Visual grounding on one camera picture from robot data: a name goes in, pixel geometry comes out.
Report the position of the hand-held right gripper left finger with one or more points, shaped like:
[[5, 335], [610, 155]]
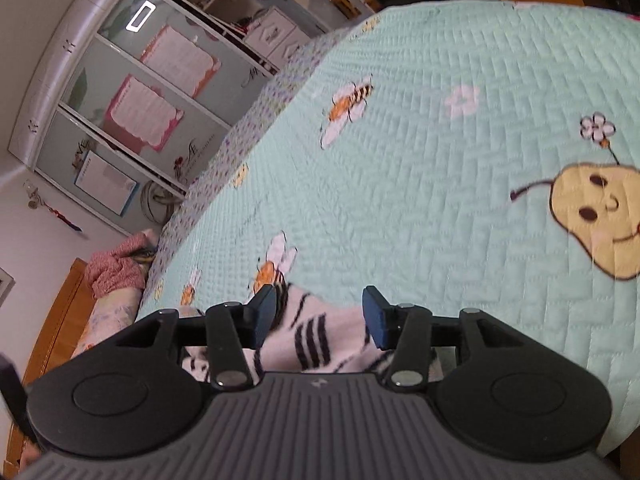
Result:
[[260, 310]]

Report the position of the wooden headboard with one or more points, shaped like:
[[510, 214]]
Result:
[[55, 330]]

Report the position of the floral bed sheet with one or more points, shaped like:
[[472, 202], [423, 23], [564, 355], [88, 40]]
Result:
[[235, 150]]

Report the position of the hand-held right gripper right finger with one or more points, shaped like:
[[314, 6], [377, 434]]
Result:
[[377, 315]]

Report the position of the hanging wall ornament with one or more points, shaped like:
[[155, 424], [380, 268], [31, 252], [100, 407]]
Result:
[[37, 200]]

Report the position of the white sliding door wardrobe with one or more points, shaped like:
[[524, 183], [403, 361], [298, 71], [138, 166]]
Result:
[[85, 85]]

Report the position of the framed wall picture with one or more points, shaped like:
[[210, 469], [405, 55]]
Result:
[[5, 285]]

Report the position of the pink bordered paper sheet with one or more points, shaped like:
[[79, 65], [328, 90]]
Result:
[[142, 112], [180, 60]]

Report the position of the floral pillow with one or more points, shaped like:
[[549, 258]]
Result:
[[110, 320]]

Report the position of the white fan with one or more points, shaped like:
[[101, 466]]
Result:
[[160, 202]]

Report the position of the white nightstand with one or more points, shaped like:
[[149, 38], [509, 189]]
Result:
[[275, 35]]

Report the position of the pink cloth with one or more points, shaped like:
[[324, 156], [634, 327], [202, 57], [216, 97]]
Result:
[[115, 265]]

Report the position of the bee print quilted blanket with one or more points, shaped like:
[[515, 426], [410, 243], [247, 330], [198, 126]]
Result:
[[425, 185]]

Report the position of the blue bordered paper sheet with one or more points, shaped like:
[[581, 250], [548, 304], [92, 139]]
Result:
[[105, 182]]

